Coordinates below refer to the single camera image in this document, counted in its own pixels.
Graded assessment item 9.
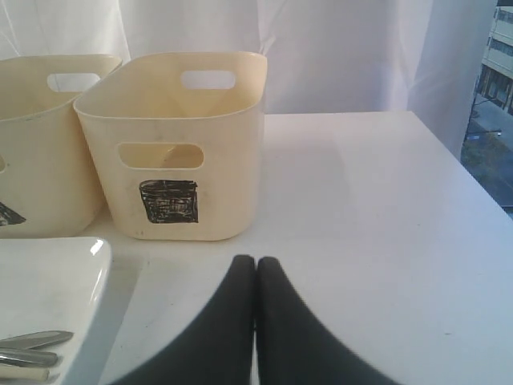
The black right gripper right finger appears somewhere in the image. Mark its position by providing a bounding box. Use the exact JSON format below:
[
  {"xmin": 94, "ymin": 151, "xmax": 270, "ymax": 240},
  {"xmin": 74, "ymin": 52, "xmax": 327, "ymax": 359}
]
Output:
[{"xmin": 255, "ymin": 257, "xmax": 395, "ymax": 384}]

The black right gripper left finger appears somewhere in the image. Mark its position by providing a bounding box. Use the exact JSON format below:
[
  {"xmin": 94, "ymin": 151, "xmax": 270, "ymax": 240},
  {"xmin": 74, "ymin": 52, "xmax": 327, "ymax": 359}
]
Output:
[{"xmin": 115, "ymin": 255, "xmax": 257, "ymax": 385}]

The white square plate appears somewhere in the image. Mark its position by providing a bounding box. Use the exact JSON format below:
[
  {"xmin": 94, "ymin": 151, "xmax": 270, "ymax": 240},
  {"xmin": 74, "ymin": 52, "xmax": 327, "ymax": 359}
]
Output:
[{"xmin": 1, "ymin": 237, "xmax": 112, "ymax": 384}]

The stainless steel knife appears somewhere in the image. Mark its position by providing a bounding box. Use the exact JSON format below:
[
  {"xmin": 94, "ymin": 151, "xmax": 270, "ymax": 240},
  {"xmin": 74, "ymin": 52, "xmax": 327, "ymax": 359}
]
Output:
[{"xmin": 1, "ymin": 330, "xmax": 74, "ymax": 349}]

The stainless steel spoon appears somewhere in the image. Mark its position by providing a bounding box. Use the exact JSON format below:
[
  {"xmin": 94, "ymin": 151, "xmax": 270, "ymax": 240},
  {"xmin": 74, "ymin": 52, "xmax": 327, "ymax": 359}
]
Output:
[{"xmin": 1, "ymin": 348, "xmax": 59, "ymax": 367}]

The cream bin with square mark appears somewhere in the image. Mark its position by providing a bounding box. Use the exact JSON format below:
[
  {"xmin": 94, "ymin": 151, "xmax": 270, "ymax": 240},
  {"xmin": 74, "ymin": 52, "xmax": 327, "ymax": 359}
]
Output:
[{"xmin": 74, "ymin": 51, "xmax": 268, "ymax": 241}]

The cream bin with triangle mark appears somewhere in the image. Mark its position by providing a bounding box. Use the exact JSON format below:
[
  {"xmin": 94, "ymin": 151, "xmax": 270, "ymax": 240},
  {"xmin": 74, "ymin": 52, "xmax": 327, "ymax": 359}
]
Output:
[{"xmin": 1, "ymin": 55, "xmax": 122, "ymax": 238}]

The white backdrop curtain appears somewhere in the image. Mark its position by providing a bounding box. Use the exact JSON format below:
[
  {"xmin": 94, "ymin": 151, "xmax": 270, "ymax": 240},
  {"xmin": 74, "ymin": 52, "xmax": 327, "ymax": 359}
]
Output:
[{"xmin": 0, "ymin": 0, "xmax": 498, "ymax": 117}]

